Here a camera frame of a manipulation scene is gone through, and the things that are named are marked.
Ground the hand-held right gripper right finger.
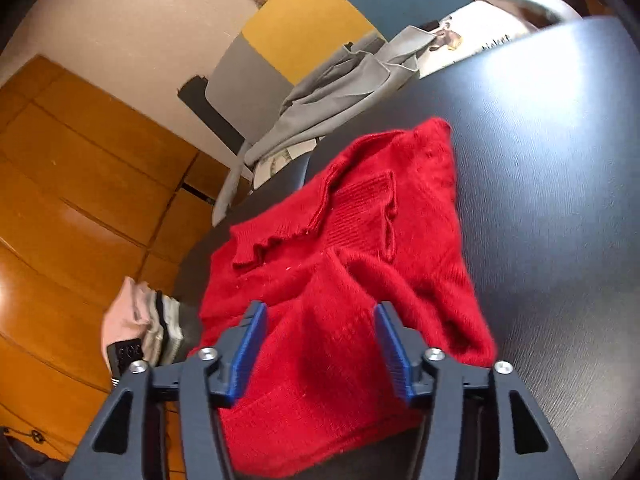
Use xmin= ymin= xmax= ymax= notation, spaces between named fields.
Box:
xmin=374 ymin=301 xmax=581 ymax=480

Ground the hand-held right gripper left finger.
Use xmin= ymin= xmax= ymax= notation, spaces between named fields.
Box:
xmin=62 ymin=300 xmax=268 ymax=480

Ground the red knitted sweater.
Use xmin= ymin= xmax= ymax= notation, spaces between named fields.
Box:
xmin=197 ymin=116 xmax=498 ymax=480

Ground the beige folded garment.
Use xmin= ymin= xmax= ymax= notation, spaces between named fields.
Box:
xmin=140 ymin=285 xmax=168 ymax=366

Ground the pink folded garment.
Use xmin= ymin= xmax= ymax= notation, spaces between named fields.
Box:
xmin=101 ymin=276 xmax=153 ymax=376

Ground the grey striped folded garment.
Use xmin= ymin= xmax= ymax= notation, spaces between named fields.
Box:
xmin=155 ymin=290 xmax=193 ymax=366

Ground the black chair support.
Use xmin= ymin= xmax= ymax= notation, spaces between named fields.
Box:
xmin=177 ymin=76 xmax=251 ymax=161

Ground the grey yellow blue panel chair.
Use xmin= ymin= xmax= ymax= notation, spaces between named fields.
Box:
xmin=205 ymin=0 xmax=476 ymax=156

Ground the printed picture magazine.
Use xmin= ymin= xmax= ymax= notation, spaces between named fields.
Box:
xmin=417 ymin=0 xmax=538 ymax=81

